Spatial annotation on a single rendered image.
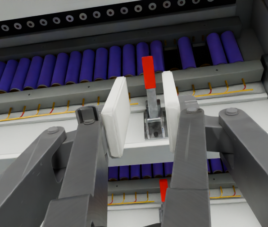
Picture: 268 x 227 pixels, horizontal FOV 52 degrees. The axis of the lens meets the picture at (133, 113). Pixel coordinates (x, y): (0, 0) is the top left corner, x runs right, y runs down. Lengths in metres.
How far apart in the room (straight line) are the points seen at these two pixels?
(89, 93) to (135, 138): 0.09
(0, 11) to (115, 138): 0.18
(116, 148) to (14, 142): 0.24
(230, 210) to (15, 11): 0.41
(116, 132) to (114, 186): 0.34
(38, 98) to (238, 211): 0.35
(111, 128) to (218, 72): 0.23
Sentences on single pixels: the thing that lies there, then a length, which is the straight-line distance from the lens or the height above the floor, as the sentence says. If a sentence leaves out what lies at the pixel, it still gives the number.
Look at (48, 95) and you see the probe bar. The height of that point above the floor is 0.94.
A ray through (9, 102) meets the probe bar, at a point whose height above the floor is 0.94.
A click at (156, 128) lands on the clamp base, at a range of 0.33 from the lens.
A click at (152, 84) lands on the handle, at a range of 0.30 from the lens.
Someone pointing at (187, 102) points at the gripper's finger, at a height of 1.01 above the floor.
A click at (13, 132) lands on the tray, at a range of 0.40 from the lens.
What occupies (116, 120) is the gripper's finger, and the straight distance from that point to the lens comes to 0.15.
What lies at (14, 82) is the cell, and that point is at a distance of 0.43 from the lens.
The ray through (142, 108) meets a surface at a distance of 0.34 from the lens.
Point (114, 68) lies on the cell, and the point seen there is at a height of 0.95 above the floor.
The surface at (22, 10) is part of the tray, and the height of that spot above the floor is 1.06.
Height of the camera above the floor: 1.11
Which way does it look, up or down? 35 degrees down
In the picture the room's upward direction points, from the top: 10 degrees counter-clockwise
